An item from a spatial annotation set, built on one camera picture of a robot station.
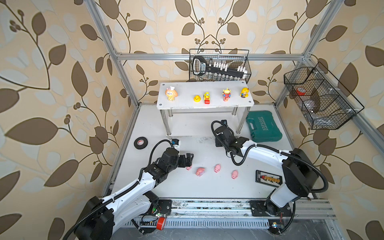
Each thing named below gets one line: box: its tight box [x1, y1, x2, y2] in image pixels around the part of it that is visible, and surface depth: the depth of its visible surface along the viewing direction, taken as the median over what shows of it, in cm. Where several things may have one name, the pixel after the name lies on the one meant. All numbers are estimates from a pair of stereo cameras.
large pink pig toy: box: [195, 167, 205, 177], surface depth 84 cm
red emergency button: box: [156, 216, 167, 231], surface depth 68 cm
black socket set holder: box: [192, 55, 247, 79], surface depth 86 cm
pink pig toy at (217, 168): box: [214, 163, 221, 173], surface depth 88 cm
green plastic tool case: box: [246, 111, 283, 143], surface depth 103 cm
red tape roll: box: [296, 87, 306, 96], surface depth 84 cm
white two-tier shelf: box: [156, 80, 255, 136], surface depth 77 cm
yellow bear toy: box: [240, 87, 250, 98], surface depth 76 cm
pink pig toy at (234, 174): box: [231, 170, 239, 180], surface depth 86 cm
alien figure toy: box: [222, 87, 232, 102], surface depth 73 cm
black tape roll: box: [133, 136, 149, 150], surface depth 100 cm
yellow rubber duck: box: [193, 95, 201, 103], surface depth 75 cm
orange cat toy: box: [165, 86, 179, 102], surface depth 74 cm
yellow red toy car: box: [203, 92, 211, 105], surface depth 76 cm
